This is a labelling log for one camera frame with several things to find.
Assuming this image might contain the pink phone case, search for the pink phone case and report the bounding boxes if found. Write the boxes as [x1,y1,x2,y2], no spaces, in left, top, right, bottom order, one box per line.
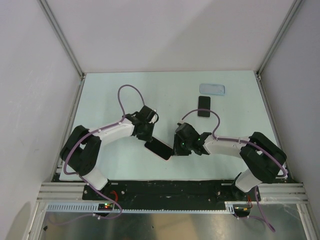
[144,136,174,162]

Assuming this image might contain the blue-edged black phone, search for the blue-edged black phone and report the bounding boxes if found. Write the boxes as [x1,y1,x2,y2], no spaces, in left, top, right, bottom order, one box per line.
[145,136,174,160]

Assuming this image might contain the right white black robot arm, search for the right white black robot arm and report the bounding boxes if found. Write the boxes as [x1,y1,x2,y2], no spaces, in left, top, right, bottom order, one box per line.
[173,122,287,201]

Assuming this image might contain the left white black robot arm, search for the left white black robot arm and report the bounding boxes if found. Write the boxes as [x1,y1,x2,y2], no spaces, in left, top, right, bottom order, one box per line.
[59,105,159,200]

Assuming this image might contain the black phone on table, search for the black phone on table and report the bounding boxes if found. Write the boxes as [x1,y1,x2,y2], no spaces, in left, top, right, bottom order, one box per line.
[197,96,211,118]

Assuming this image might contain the clear blue phone case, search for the clear blue phone case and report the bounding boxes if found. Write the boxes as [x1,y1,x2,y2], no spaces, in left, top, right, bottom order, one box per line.
[199,83,226,96]

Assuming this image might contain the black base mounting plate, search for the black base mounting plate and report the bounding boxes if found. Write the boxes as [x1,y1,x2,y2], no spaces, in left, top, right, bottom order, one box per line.
[82,180,261,211]

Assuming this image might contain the white slotted cable duct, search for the white slotted cable duct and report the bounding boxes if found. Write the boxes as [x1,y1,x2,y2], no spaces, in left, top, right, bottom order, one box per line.
[43,201,237,215]

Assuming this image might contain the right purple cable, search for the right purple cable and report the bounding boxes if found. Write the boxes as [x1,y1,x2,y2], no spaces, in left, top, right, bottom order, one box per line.
[179,109,287,233]

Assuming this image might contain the aluminium frame rail front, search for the aluminium frame rail front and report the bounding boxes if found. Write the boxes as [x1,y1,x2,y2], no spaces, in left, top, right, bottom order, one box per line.
[36,182,309,204]

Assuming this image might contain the left aluminium corner post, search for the left aluminium corner post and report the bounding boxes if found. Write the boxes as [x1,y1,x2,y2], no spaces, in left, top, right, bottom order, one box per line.
[37,0,86,78]

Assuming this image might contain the aluminium corner post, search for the aluminium corner post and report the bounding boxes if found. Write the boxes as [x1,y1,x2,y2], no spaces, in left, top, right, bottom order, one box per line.
[37,0,86,78]
[256,0,307,78]

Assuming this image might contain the right aluminium corner post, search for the right aluminium corner post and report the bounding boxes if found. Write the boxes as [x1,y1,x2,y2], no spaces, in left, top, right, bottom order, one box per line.
[256,0,307,78]

